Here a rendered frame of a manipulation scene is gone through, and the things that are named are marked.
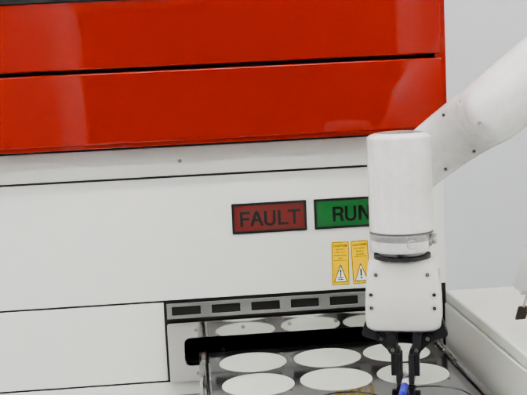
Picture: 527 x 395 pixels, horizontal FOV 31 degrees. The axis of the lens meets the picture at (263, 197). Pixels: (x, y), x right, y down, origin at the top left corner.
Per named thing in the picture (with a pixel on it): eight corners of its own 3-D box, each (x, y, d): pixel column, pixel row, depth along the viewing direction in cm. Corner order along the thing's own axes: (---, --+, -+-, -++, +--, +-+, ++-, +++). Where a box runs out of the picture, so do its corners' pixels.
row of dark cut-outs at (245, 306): (167, 318, 153) (166, 303, 153) (439, 300, 156) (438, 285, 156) (167, 319, 152) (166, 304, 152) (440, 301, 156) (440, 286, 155)
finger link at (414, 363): (432, 329, 130) (434, 378, 131) (408, 329, 131) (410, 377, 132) (431, 335, 127) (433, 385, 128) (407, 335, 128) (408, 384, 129)
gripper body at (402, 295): (441, 241, 131) (444, 322, 132) (366, 242, 133) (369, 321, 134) (440, 251, 123) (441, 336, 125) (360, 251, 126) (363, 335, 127)
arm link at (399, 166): (370, 225, 134) (368, 236, 124) (366, 130, 132) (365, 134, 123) (431, 223, 132) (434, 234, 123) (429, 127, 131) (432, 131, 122)
